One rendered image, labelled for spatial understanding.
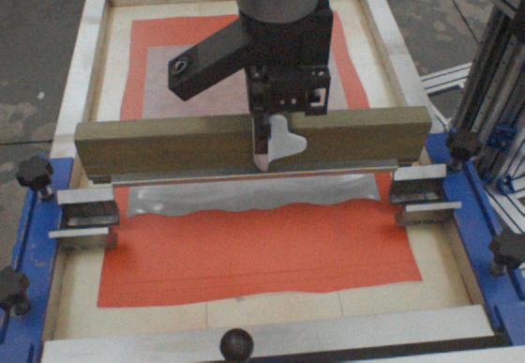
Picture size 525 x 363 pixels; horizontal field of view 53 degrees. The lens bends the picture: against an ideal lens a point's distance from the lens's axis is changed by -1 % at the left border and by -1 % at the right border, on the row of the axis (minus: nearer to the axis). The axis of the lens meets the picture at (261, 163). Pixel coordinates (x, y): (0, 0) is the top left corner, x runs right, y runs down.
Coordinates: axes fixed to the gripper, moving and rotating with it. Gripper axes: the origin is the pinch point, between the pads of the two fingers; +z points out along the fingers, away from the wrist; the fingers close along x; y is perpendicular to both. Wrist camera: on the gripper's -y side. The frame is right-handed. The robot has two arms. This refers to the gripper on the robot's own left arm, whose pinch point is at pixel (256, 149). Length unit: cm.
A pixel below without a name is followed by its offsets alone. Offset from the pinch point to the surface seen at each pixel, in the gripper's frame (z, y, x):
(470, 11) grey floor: 110, 125, 184
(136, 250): 13.4, -16.6, -4.5
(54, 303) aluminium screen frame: 11.7, -25.7, -12.1
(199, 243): 13.4, -8.2, -4.1
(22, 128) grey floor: 109, -89, 118
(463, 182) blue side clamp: 9.0, 28.1, -0.5
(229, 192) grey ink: 13.1, -3.8, 3.8
